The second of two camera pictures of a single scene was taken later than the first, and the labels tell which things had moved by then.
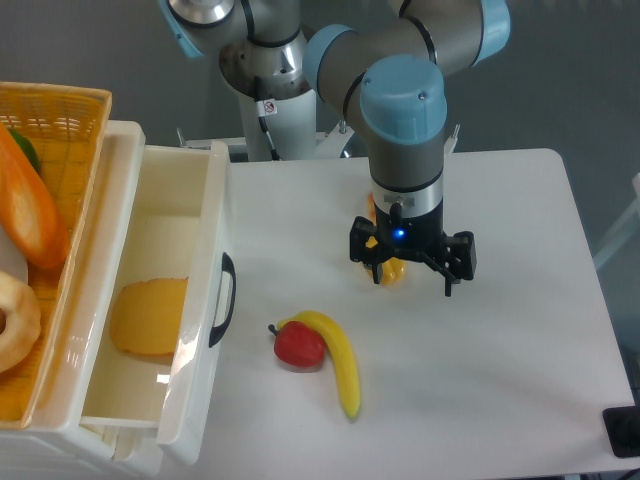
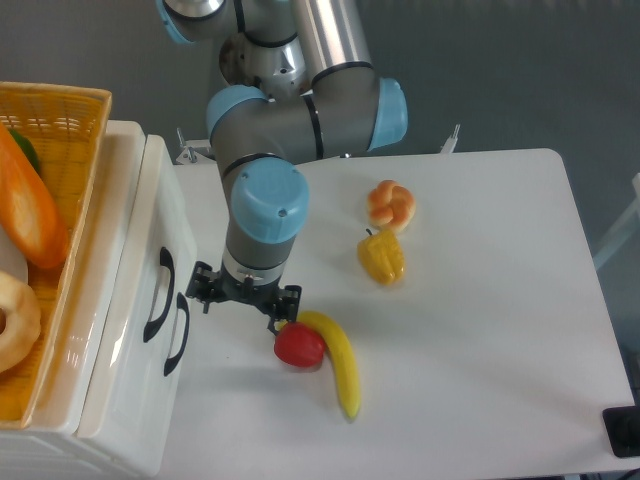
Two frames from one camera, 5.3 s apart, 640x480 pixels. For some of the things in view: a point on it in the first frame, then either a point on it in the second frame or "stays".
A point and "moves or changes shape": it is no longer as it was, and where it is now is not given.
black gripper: (405, 238) -> (207, 285)
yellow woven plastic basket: (65, 124) stays
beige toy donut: (23, 321) stays
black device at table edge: (622, 426) stays
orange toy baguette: (26, 215) stays
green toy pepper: (27, 147) stays
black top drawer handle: (228, 267) -> (166, 259)
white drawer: (151, 371) moves or changes shape
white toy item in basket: (12, 258) stays
